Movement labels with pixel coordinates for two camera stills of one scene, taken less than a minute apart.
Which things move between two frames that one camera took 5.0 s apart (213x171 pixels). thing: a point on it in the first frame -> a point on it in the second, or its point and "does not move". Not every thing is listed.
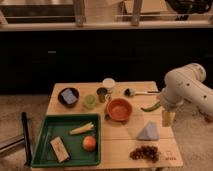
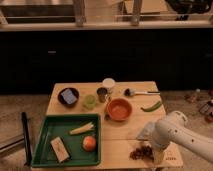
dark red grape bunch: [147, 152] does not move
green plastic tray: [56, 126] does not move
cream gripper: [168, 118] -> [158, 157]
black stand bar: [26, 139] does not move
